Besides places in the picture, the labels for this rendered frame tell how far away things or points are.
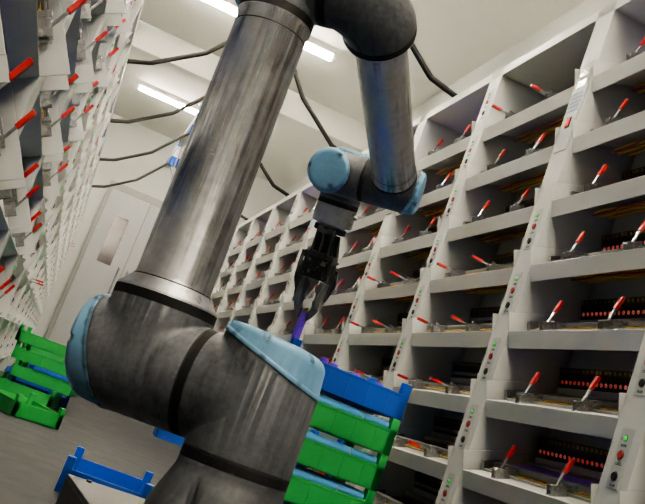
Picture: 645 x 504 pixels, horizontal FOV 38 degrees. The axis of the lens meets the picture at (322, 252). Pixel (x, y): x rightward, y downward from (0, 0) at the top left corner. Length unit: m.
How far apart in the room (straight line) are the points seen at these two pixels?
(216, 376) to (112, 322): 0.17
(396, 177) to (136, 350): 0.72
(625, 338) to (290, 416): 1.05
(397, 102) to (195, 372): 0.61
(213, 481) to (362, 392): 0.89
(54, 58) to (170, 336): 0.58
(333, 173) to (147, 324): 0.73
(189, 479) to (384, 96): 0.70
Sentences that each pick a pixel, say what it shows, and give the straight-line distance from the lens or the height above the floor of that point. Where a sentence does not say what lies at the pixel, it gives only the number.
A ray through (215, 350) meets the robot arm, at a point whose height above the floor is 0.36.
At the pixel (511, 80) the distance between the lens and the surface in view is 3.50.
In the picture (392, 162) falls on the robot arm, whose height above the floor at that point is 0.81.
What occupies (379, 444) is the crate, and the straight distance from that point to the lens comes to 2.09.
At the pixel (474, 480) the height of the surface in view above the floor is 0.34.
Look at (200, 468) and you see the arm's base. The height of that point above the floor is 0.22.
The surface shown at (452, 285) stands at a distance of 3.07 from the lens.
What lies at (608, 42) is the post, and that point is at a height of 1.62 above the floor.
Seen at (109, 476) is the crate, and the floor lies 0.04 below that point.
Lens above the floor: 0.30
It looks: 11 degrees up
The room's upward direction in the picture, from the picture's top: 21 degrees clockwise
